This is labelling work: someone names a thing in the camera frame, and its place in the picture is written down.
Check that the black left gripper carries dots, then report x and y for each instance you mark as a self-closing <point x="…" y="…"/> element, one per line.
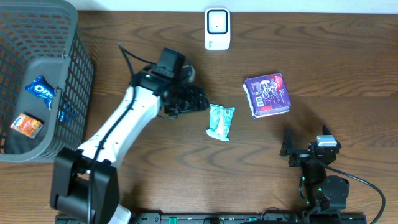
<point x="191" y="99"/>

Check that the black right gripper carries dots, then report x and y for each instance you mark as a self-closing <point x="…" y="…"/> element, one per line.
<point x="288" y="150"/>

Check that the mint green wipes pack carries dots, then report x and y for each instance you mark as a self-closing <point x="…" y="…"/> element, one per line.
<point x="220" y="122"/>

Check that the purple sanitary pad pack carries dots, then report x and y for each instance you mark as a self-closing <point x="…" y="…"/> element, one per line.
<point x="267" y="95"/>

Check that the blue Oreo cookie pack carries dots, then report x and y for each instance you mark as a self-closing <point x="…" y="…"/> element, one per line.
<point x="41" y="89"/>

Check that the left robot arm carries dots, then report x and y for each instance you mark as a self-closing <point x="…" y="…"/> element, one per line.
<point x="85" y="182"/>

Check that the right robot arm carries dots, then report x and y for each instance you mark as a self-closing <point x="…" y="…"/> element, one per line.
<point x="323" y="192"/>

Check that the white barcode scanner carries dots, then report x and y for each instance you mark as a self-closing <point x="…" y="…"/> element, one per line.
<point x="217" y="28"/>

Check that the grey plastic mesh basket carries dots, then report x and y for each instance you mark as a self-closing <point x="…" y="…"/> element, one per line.
<point x="41" y="38"/>

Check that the orange snack packet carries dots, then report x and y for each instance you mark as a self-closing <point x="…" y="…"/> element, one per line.
<point x="27" y="125"/>

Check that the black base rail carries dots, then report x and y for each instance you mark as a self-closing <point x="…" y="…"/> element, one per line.
<point x="155" y="218"/>

